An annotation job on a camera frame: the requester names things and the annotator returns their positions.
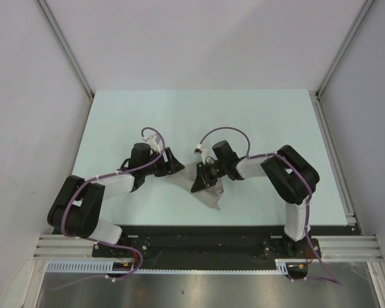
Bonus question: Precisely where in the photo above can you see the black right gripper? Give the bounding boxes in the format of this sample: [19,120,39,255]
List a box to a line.
[191,161,227,193]

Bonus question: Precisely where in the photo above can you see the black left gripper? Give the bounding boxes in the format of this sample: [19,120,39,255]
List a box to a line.
[142,147,184,177]

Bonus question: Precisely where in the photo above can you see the grey cloth napkin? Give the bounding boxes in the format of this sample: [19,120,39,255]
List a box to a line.
[166,163,224,210]

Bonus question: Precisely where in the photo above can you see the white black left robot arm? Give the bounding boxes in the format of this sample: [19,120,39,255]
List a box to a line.
[47,143,185,257]

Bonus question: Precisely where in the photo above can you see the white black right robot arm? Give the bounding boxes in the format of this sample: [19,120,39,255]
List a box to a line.
[190,141,320,257]

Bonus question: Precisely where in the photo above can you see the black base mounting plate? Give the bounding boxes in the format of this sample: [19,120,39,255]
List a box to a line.
[52,223,363,278]

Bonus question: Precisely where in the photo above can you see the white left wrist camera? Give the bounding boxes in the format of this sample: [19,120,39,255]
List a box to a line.
[142,134,161,153]

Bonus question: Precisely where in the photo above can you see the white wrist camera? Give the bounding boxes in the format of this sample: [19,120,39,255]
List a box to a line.
[194,144,209,164]
[142,134,161,153]

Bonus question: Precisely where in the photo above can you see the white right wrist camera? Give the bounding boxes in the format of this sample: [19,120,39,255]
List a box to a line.
[194,144,209,164]

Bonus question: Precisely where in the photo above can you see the white slotted cable duct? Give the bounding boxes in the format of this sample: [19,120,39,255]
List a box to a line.
[46,261,288,275]

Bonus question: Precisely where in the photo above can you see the aluminium rail left front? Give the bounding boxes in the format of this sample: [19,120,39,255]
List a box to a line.
[33,234,98,259]

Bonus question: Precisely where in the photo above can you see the aluminium rail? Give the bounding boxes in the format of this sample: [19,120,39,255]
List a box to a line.
[33,234,98,259]
[316,235,383,262]

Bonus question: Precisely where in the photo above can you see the aluminium rail right front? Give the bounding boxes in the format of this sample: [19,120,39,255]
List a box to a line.
[316,235,383,262]

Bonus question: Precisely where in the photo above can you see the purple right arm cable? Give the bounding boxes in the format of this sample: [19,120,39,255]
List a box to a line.
[198,126,342,286]

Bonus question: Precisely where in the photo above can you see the left aluminium frame post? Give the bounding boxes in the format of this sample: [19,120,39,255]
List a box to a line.
[35,0,95,99]

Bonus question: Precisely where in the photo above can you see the aluminium frame post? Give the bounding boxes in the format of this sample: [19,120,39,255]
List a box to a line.
[35,0,95,99]
[317,0,384,96]

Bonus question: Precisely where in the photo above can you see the right aluminium frame post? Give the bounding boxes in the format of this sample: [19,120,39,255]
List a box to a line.
[317,0,384,96]

